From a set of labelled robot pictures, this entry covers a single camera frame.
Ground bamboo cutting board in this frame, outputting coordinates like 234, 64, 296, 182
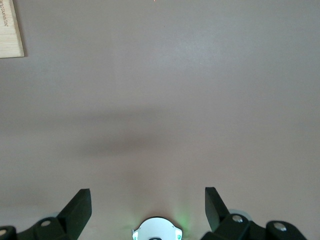
0, 0, 26, 59

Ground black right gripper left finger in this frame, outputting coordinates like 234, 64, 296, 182
0, 188, 92, 240

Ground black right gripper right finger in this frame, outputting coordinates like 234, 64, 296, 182
201, 186, 309, 240

